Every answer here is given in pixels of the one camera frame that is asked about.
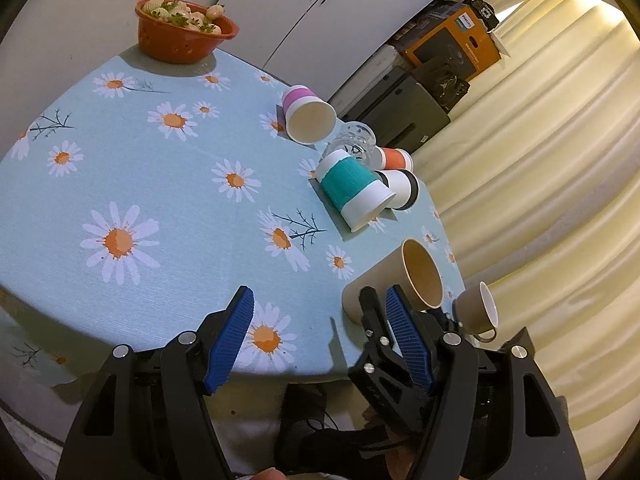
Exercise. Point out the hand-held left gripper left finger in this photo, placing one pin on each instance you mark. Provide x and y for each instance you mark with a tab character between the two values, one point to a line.
230	340

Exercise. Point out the daisy printed blue tablecloth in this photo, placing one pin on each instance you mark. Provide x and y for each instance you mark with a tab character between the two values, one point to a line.
150	185

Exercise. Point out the black gadget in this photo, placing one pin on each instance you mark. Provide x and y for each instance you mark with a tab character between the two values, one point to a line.
480	7

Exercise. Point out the red plastic bowl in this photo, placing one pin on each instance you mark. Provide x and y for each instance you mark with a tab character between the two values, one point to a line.
175	45

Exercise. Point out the cream curtain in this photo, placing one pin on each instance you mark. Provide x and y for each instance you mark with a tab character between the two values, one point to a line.
550	160

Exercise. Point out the food in bowl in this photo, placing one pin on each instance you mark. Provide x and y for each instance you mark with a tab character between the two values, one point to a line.
170	10

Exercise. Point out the white cabinet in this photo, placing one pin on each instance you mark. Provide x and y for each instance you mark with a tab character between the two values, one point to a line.
300	10

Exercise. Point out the orange banded paper cup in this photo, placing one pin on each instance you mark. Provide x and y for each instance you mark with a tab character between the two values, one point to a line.
395	158

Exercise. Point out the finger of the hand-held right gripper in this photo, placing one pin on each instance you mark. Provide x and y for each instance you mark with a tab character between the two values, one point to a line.
380	375

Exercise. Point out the orange cardboard box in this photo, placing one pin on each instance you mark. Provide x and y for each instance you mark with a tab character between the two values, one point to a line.
480	50

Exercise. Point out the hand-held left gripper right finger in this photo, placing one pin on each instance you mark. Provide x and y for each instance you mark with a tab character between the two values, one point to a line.
411	346

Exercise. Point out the black banded paper cup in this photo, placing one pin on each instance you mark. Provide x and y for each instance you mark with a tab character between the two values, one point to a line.
400	185

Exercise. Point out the teal banded paper cup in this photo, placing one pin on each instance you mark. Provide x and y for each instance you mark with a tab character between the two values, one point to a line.
345	185

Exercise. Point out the black hard case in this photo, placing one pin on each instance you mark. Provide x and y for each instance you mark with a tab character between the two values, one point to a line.
400	105

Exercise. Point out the brown paper cup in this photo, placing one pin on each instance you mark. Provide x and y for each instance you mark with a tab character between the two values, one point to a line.
385	275

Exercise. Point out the clear glass cup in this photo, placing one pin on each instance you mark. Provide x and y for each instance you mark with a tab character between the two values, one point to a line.
357	135

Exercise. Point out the black bag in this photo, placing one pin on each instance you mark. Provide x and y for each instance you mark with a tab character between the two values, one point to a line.
442	80

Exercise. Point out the pink banded paper cup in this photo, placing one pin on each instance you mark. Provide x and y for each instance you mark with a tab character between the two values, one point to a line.
300	97

